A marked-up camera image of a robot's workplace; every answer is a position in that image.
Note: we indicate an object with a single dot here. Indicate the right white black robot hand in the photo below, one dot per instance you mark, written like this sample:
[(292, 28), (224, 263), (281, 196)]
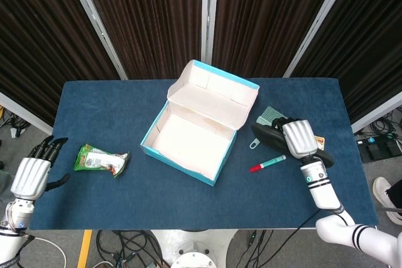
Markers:
[(300, 139)]

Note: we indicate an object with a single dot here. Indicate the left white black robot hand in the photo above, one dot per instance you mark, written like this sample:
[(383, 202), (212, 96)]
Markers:
[(29, 180)]

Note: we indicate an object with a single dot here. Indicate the black shoe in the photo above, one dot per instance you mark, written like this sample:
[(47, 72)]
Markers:
[(270, 137)]

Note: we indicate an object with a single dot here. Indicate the light blue cardboard box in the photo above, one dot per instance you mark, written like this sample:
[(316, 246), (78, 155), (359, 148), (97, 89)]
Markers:
[(188, 142)]

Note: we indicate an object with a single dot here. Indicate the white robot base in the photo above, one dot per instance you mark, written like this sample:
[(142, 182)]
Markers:
[(191, 249)]

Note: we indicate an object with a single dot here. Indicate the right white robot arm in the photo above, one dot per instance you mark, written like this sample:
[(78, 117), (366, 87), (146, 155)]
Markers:
[(320, 186)]

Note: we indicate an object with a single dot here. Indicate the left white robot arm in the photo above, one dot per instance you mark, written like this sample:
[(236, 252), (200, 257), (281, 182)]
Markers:
[(14, 233)]

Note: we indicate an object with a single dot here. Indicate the black adapter with green LED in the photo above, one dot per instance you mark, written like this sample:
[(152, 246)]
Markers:
[(252, 238)]

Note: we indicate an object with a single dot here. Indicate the red yellow snack packet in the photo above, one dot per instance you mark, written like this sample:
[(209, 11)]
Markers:
[(320, 142)]

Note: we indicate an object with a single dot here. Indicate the green marker with red cap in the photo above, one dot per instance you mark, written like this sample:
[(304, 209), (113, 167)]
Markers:
[(270, 162)]

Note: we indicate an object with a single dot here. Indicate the mint green hand brush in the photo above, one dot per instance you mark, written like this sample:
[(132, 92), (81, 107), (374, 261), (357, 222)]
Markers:
[(267, 114)]

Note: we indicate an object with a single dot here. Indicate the green white snack bag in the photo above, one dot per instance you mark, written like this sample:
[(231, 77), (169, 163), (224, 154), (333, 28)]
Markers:
[(97, 161)]

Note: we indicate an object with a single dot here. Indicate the yellow floor tape strip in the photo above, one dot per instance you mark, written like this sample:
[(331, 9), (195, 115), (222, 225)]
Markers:
[(84, 249)]

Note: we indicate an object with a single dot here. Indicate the white sneaker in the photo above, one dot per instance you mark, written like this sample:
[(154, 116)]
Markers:
[(384, 196)]

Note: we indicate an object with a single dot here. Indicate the black trouser leg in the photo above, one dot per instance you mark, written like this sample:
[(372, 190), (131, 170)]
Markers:
[(396, 192)]

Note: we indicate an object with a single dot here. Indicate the dark brown pleated curtain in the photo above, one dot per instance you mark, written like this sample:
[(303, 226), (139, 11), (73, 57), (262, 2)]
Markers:
[(260, 23), (150, 13), (37, 29), (370, 45)]

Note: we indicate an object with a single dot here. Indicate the blue carpet table cover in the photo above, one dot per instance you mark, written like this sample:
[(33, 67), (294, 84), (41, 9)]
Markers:
[(201, 205)]

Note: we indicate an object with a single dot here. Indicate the white partition bottom rail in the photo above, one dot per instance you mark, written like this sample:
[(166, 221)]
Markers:
[(377, 112), (25, 112)]

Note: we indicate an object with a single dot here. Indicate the white partition post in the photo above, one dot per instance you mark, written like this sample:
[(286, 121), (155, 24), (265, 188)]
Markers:
[(317, 23), (207, 13), (94, 20)]

